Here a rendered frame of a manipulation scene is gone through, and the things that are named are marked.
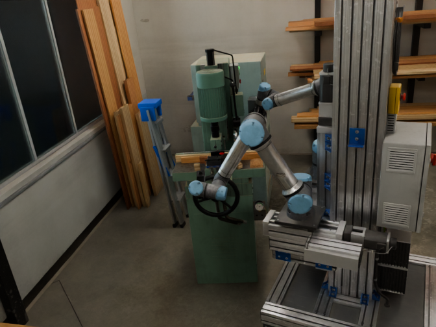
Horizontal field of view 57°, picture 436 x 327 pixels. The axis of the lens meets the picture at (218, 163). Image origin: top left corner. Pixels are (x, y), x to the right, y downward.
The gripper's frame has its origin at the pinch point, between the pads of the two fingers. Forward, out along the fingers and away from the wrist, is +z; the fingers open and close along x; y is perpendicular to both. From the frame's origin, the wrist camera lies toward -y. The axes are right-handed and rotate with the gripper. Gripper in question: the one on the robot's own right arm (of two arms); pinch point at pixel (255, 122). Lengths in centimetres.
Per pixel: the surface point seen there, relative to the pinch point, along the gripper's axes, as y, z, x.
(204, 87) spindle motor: 16, -42, -41
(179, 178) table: 46, 8, -55
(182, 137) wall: -159, 176, -47
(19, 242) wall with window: 61, 61, -164
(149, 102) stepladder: -47, 24, -79
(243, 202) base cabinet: 58, 19, -13
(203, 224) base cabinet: 62, 37, -38
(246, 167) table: 45.7, -2.5, -12.2
